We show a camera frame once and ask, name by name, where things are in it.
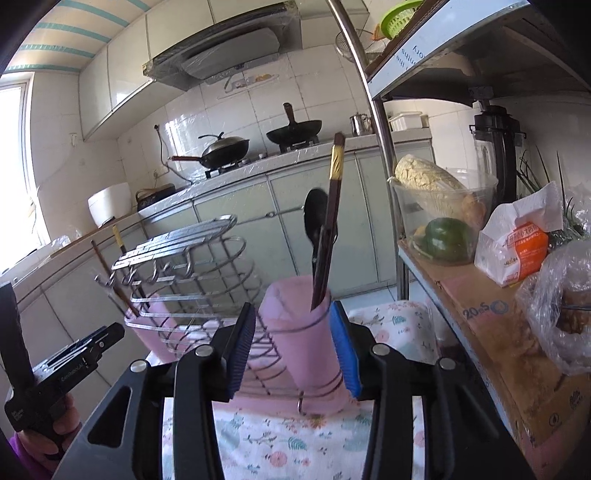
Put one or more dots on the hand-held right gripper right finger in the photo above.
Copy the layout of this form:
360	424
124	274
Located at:
346	355

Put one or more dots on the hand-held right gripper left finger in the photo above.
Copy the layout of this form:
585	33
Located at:
242	355

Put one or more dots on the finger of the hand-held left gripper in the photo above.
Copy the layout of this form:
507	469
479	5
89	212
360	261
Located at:
14	332
85	346

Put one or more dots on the pink cup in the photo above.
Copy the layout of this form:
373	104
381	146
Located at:
154	332
300	350

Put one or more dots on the thin brown chopstick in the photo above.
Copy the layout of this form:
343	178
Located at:
104	267

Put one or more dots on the brown chopstick with yellow band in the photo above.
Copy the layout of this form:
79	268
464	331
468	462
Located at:
333	184
121	242

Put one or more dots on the metal spoon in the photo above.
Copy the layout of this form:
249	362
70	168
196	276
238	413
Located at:
316	217

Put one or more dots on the person's left forearm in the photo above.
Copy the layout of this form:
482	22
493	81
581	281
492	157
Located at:
19	457

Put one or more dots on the person's left hand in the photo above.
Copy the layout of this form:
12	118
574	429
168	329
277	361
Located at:
69	415

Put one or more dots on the floral printed cloth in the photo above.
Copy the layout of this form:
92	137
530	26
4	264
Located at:
277	443

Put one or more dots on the brown cardboard sheet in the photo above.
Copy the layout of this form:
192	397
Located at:
475	323

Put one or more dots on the white rice cooker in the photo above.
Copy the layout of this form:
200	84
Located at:
111	205

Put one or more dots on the window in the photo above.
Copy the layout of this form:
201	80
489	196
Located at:
14	184

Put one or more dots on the green pepper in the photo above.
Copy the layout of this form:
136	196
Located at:
448	237

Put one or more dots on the pale green base cabinets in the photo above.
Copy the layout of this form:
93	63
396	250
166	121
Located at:
277	198

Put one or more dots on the black induction cooker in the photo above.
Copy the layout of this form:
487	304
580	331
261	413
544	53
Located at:
154	196

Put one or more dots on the white bag with orange label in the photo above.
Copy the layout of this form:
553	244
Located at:
503	244

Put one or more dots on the bag of dried noodles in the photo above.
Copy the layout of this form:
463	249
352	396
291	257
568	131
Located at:
422	177

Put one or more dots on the gas stove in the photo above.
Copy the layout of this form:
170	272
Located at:
258	157

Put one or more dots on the clear plastic container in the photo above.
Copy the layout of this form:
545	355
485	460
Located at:
480	207

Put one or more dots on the black wok with lid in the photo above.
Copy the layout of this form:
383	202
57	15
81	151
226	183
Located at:
226	150

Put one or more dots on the clear plastic bag of walnuts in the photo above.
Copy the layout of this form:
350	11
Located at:
554	304

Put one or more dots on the metal shelf rack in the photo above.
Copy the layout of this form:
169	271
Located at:
385	138

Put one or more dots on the metal kettle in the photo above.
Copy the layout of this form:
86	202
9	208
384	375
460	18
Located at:
360	124

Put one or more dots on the white plastic box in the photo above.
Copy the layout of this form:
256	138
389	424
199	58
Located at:
405	121

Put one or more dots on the green onions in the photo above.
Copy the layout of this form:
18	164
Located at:
561	221

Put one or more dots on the black blender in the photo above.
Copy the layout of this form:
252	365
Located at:
496	138

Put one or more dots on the printed cardboard box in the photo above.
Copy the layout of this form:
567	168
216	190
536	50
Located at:
415	60

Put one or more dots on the black range hood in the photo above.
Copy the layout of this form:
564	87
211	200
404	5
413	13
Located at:
221	50

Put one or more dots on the green plastic basket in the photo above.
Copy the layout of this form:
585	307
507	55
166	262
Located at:
399	18

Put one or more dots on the white wall cabinets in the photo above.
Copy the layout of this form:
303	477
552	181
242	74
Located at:
120	78

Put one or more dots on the wall-mounted metal rack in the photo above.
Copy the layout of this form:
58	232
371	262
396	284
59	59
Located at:
247	85

